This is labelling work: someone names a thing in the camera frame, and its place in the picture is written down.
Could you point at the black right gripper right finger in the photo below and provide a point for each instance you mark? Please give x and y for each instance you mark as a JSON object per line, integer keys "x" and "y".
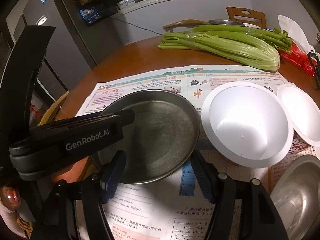
{"x": 206, "y": 175}

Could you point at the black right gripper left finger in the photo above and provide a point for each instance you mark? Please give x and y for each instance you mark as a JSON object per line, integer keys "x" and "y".
{"x": 111, "y": 174}

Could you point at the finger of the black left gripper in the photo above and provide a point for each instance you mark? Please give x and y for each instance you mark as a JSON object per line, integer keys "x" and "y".
{"x": 125, "y": 117}

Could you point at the round metal pan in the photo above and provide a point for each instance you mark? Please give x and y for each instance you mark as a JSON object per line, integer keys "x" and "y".
{"x": 161, "y": 138}

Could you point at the stainless steel bowl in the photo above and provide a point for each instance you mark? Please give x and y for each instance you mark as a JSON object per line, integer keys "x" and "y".
{"x": 296, "y": 198}

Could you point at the left hand red nails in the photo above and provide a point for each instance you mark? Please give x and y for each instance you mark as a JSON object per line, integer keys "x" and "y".
{"x": 15, "y": 213}

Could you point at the curved wooden chair left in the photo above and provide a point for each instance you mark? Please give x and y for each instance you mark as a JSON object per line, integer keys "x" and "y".
{"x": 53, "y": 110}

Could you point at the curved wooden chair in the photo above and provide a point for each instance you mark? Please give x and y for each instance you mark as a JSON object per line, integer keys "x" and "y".
{"x": 53, "y": 110}
{"x": 184, "y": 24}

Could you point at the orange plastic plate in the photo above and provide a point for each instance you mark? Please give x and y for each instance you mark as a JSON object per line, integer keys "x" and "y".
{"x": 73, "y": 173}

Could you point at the printed newspaper sheet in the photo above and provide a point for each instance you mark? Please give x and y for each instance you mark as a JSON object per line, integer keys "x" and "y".
{"x": 187, "y": 160}

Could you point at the white-lidded red noodle cup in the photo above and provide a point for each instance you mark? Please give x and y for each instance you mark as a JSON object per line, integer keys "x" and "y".
{"x": 247, "y": 124}

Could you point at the grey refrigerator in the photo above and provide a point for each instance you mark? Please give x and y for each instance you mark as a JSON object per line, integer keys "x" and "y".
{"x": 75, "y": 47}

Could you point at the blue box on shelf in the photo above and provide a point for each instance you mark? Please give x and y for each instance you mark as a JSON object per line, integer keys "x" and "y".
{"x": 90, "y": 15}

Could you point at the curved wooden chair far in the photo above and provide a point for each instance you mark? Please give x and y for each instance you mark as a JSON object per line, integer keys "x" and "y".
{"x": 184, "y": 24}

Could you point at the metal dish behind celery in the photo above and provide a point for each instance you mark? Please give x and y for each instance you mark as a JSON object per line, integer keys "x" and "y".
{"x": 226, "y": 22}

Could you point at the green celery bunch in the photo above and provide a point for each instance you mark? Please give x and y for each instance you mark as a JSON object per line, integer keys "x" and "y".
{"x": 257, "y": 48}

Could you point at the red tissue box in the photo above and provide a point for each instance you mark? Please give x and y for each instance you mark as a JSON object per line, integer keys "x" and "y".
{"x": 299, "y": 59}

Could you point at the wooden chair with cutout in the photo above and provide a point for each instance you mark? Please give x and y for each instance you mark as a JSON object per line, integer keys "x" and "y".
{"x": 247, "y": 16}

